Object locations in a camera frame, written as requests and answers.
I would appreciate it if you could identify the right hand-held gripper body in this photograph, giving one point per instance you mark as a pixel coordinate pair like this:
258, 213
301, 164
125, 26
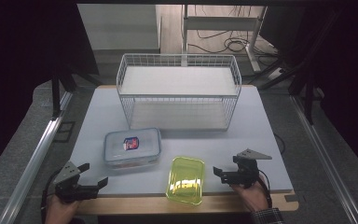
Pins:
247, 174

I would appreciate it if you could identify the clear plastic food container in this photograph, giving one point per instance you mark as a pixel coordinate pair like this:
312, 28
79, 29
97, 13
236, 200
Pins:
146, 146

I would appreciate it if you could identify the black metal stand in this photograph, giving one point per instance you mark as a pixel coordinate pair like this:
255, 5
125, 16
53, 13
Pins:
309, 93
56, 93

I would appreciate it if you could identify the yellow-green plastic lid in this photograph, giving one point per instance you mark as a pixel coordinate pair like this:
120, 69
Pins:
185, 180

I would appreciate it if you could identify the aluminium rail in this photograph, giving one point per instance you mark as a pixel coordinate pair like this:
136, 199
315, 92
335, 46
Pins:
34, 165
323, 161

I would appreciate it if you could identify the person's right hand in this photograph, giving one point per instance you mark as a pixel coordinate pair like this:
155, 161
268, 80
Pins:
254, 197

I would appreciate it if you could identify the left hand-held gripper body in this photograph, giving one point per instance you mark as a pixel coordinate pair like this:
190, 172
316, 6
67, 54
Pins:
74, 191

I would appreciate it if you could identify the small red blue packet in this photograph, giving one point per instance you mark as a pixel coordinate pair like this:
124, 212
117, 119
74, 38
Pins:
131, 143

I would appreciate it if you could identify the person's left hand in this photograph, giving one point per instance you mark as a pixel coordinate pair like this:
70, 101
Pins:
59, 213

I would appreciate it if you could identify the white metal desk frame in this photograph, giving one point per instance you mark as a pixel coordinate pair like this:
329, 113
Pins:
220, 23

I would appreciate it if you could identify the white power strip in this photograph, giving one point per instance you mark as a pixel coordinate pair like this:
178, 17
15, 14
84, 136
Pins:
276, 74

